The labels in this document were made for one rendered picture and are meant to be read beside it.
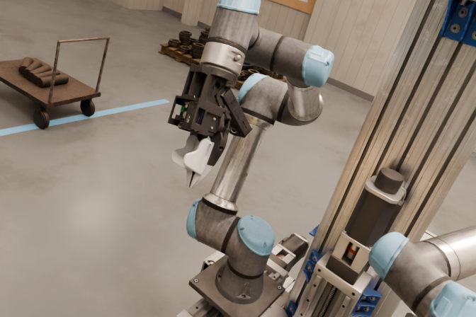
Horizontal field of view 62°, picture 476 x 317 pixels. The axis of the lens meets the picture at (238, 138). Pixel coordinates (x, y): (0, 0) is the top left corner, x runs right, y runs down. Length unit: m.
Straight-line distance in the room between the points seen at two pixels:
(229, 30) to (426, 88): 0.51
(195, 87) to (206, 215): 0.56
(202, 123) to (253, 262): 0.60
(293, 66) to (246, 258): 0.60
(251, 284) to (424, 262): 0.66
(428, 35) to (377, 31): 6.67
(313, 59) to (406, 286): 0.41
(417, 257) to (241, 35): 0.46
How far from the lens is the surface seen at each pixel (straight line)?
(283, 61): 0.78
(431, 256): 0.69
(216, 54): 0.69
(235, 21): 0.71
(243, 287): 1.23
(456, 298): 0.54
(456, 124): 1.02
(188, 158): 0.68
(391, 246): 0.68
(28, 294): 2.61
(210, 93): 0.70
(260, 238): 1.14
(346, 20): 7.87
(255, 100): 1.15
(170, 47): 6.89
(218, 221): 1.17
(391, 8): 7.62
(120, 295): 2.58
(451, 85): 1.01
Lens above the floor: 1.97
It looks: 26 degrees down
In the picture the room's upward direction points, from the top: 16 degrees clockwise
